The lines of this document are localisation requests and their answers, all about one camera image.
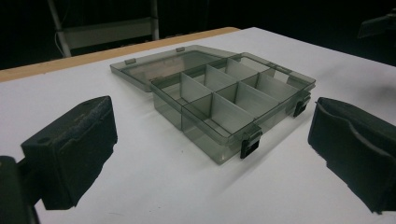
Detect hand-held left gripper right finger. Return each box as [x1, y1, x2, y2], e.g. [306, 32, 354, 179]
[307, 96, 396, 215]

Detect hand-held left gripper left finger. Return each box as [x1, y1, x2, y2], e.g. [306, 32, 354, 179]
[20, 95, 119, 211]

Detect clear grey plastic compartment box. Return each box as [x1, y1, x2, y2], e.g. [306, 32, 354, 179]
[109, 44, 317, 165]

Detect metal stand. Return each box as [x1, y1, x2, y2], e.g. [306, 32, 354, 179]
[46, 0, 161, 59]

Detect dark device on stand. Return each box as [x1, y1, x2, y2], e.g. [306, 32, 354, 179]
[357, 8, 396, 40]

